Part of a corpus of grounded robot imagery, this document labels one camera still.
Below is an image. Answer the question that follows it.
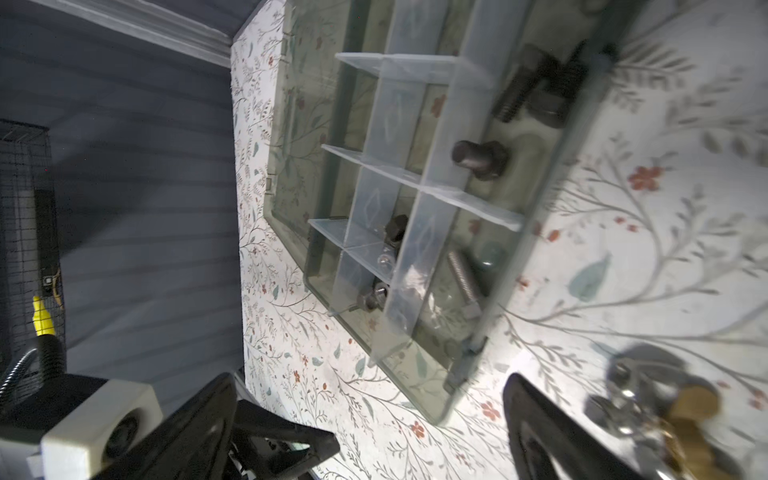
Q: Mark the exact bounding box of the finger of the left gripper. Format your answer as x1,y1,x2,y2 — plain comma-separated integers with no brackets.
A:
230,400,340,479

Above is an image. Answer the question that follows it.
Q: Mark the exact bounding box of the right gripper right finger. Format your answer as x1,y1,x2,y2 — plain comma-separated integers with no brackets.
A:
503,373,641,479

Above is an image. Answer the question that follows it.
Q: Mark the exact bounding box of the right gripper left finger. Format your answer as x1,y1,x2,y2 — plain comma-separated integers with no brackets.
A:
96,373,237,479

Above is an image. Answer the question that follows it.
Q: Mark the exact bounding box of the silver hex bolt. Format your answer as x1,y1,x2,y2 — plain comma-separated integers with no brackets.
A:
447,249,485,321

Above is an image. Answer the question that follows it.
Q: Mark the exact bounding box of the black hex bolt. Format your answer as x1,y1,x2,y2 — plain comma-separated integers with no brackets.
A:
451,140,510,181

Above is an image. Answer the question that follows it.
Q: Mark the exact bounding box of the pile of screws and nuts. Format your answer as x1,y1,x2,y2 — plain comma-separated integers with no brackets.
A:
583,343,767,479

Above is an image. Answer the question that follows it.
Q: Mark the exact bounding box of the brass wing nut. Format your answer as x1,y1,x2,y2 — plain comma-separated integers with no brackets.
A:
659,385,739,479

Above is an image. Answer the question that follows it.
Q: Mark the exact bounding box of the silver hex nut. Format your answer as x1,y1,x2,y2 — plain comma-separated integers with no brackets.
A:
372,281,389,310
377,249,397,272

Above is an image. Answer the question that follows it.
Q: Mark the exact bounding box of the black hex nut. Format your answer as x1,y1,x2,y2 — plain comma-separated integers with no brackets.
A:
384,214,409,249

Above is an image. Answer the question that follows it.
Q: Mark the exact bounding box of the clear divided organizer box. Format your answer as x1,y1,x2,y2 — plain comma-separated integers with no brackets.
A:
266,1,642,424

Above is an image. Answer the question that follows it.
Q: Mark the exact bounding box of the dark hex bolt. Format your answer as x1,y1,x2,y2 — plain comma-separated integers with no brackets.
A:
527,40,590,129
492,43,560,123

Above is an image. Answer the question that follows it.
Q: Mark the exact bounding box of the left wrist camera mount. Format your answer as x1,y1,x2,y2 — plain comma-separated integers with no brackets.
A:
40,374,163,479

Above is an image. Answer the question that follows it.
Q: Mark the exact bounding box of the black corrugated cable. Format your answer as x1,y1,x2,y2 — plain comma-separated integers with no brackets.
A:
0,334,67,415

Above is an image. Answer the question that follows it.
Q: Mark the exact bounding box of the black wire wall basket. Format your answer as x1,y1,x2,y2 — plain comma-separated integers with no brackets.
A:
0,118,67,409

